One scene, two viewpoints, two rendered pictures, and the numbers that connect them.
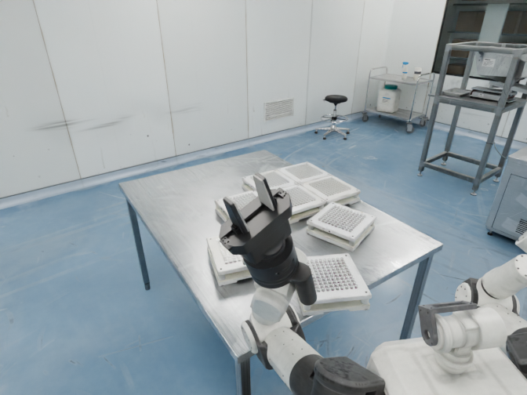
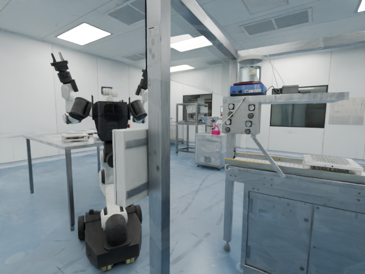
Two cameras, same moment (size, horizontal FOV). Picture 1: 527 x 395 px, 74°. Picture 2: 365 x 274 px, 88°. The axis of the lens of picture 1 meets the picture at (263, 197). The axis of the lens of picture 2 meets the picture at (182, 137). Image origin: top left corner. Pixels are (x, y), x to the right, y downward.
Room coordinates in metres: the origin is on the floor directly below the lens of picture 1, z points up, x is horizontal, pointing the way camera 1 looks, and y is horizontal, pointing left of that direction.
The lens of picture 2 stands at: (-1.24, -0.42, 1.15)
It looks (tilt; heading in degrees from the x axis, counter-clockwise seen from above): 6 degrees down; 342
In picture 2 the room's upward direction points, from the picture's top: 1 degrees clockwise
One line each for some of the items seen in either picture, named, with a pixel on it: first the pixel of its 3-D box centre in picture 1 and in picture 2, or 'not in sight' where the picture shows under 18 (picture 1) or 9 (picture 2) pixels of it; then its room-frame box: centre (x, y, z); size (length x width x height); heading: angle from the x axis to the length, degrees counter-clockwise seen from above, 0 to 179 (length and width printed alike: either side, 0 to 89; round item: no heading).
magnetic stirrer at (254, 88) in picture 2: not in sight; (248, 91); (-0.16, -1.23, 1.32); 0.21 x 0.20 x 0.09; 132
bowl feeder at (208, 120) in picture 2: not in sight; (213, 125); (2.68, -2.42, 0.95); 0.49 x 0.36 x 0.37; 37
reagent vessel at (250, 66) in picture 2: not in sight; (249, 69); (-0.15, -1.23, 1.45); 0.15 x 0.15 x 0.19
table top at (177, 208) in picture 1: (256, 211); (87, 137); (1.66, 0.04, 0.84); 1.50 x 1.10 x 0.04; 33
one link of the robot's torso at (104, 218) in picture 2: not in sight; (113, 216); (0.41, -0.34, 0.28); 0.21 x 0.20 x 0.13; 8
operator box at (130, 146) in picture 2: not in sight; (137, 163); (-0.54, -0.47, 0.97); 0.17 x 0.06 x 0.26; 132
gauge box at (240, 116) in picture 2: not in sight; (241, 117); (-0.20, -1.15, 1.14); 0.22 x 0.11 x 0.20; 42
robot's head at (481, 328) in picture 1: (463, 334); (110, 94); (0.43, -0.34, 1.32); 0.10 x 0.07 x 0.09; 98
